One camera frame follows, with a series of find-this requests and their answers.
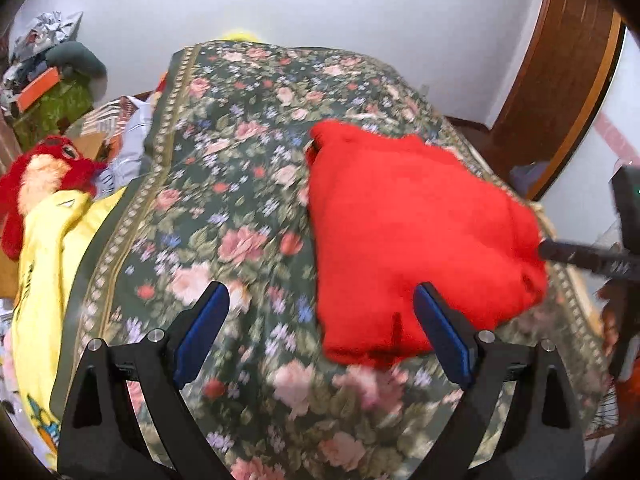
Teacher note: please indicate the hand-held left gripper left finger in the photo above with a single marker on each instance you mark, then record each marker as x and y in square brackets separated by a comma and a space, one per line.
[200, 340]

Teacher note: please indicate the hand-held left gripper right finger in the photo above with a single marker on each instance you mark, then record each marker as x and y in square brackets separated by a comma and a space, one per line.
[447, 340]

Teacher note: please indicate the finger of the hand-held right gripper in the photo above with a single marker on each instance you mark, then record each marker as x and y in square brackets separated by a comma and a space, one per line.
[585, 258]

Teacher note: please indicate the red shirt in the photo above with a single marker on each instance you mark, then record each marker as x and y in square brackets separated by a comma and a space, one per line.
[410, 220]

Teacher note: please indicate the pile of clothes and bags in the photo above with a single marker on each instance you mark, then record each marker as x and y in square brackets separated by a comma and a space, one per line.
[45, 30]

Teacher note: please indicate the green floral blanket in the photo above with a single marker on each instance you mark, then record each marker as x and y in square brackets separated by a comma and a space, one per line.
[225, 185]

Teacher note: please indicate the yellow printed cloth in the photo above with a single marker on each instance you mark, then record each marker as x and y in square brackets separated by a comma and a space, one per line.
[45, 270]

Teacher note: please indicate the light blue cloth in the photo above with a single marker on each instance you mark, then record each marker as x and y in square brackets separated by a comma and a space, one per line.
[132, 145]

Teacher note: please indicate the red plush toy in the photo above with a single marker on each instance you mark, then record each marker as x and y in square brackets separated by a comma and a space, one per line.
[65, 149]

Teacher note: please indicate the green patterned box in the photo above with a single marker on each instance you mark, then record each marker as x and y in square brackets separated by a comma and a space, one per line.
[50, 110]

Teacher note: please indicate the orange box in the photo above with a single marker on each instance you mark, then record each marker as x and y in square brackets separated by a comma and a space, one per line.
[37, 89]

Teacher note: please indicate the yellow pillow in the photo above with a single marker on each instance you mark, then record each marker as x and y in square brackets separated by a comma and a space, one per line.
[240, 36]

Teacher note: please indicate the grey green cloth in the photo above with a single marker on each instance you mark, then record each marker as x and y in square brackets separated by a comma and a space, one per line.
[80, 57]

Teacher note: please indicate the brown wooden wardrobe frame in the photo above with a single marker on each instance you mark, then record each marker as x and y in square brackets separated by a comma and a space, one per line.
[565, 60]

